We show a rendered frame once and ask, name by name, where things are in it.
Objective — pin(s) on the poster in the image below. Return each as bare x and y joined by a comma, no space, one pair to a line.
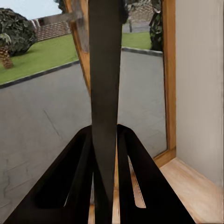
105,19

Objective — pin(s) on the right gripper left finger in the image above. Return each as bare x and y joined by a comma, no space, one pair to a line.
62,195

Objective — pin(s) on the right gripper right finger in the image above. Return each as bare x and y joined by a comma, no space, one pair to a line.
162,204

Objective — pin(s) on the door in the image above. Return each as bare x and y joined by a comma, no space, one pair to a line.
45,95

